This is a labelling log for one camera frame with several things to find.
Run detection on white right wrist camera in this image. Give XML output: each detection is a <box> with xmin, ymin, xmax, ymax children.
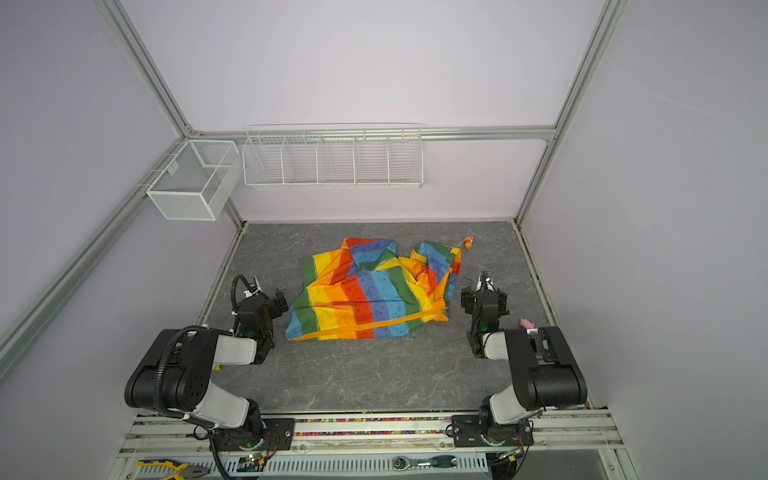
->
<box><xmin>477</xmin><ymin>270</ymin><xmax>493</xmax><ymax>291</ymax></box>

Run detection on multicolour patchwork jacket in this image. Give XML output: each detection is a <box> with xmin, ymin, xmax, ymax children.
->
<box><xmin>286</xmin><ymin>238</ymin><xmax>462</xmax><ymax>342</ymax></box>

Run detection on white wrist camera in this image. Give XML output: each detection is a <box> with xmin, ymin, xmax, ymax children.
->
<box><xmin>477</xmin><ymin>270</ymin><xmax>493</xmax><ymax>291</ymax></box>
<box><xmin>244</xmin><ymin>277</ymin><xmax>261</xmax><ymax>297</ymax></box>

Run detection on green circuit board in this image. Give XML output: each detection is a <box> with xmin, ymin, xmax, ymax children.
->
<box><xmin>236</xmin><ymin>456</ymin><xmax>266</xmax><ymax>473</ymax></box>

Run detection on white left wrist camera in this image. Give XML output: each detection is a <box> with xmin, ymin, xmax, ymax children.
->
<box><xmin>244</xmin><ymin>277</ymin><xmax>261</xmax><ymax>297</ymax></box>

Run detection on yellow handled pliers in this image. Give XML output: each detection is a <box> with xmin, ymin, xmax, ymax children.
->
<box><xmin>136</xmin><ymin>459</ymin><xmax>210</xmax><ymax>480</ymax></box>

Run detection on black corrugated left cable conduit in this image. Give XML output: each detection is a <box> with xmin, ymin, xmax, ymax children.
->
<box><xmin>152</xmin><ymin>325</ymin><xmax>208</xmax><ymax>415</ymax></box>

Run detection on green handled ratchet wrench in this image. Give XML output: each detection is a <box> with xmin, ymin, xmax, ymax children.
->
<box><xmin>392</xmin><ymin>455</ymin><xmax>458</xmax><ymax>471</ymax></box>

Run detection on small white mesh basket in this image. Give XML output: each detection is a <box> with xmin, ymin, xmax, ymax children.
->
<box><xmin>147</xmin><ymin>140</ymin><xmax>243</xmax><ymax>221</ymax></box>

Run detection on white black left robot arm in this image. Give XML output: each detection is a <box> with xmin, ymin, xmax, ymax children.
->
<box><xmin>124</xmin><ymin>290</ymin><xmax>292</xmax><ymax>452</ymax></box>

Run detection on long white wire basket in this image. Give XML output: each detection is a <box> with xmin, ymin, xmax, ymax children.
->
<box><xmin>242</xmin><ymin>123</ymin><xmax>424</xmax><ymax>187</ymax></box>

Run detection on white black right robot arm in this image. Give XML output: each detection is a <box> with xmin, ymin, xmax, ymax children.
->
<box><xmin>450</xmin><ymin>272</ymin><xmax>588</xmax><ymax>447</ymax></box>

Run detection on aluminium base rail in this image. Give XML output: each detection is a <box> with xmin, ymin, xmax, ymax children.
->
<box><xmin>108</xmin><ymin>409</ymin><xmax>635</xmax><ymax>479</ymax></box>

